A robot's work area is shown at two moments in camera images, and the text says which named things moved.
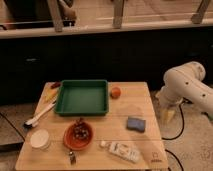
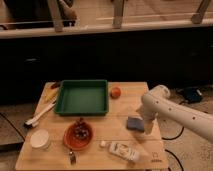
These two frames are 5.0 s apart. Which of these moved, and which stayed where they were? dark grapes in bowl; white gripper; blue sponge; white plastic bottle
Moved: white gripper
Stayed: blue sponge; dark grapes in bowl; white plastic bottle
